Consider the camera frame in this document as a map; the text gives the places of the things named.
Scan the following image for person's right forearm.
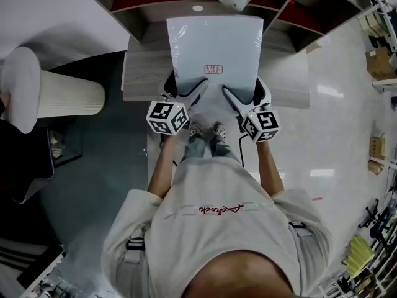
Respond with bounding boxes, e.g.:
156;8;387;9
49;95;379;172
256;140;286;197

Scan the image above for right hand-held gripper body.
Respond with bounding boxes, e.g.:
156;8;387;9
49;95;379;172
234;102;282;143

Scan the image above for grey wooden table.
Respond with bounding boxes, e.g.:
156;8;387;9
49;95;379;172
120;31;311;111

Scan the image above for grey harness strap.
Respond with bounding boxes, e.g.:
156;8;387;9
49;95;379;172
123;228;146;264
287;221;313;239

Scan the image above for white ribbed round pedestal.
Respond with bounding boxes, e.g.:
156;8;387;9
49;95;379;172
0;46;106;135

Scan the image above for yellow folder stack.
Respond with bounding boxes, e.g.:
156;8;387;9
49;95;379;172
342;235;376;279

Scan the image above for small cardboard box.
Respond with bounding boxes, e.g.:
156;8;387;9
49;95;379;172
368;137;387;160
367;158;385;176

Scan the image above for large cardboard box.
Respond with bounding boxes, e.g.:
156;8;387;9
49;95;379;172
365;47;397;81

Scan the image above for white plastic-wrapped item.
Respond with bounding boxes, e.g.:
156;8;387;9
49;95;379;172
166;16;264;104

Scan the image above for person's blue jeans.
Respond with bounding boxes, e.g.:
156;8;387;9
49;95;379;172
181;133;242;169

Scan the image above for person's left forearm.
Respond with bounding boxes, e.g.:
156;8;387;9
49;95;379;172
147;133;175;199

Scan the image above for grey wooden shelf unit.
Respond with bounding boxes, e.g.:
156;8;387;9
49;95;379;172
74;0;373;55

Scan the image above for person's cream shirt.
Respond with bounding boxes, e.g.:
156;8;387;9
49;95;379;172
100;156;332;298

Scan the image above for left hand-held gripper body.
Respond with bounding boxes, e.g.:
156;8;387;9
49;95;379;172
146;93;202;135

